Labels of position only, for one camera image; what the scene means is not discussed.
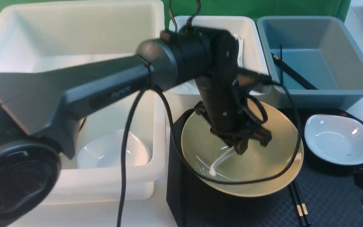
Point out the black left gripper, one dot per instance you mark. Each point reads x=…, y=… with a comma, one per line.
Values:
x=232, y=114

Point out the white soup spoon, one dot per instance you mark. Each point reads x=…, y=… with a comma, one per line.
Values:
x=220, y=160

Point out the white square side dish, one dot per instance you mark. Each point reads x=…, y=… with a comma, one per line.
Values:
x=335, y=139

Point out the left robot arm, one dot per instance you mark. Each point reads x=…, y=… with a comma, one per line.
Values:
x=40, y=112

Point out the white spoon bin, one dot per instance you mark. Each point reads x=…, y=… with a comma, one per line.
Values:
x=252, y=55

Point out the black chopstick in bin upright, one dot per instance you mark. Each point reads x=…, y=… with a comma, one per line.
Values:
x=281, y=65

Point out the black serving tray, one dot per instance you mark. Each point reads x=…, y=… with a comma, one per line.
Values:
x=195, y=204

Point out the blue-grey chopstick bin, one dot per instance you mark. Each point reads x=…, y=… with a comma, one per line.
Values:
x=322, y=51

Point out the large white plastic tub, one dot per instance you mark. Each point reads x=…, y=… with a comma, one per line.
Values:
x=47, y=36

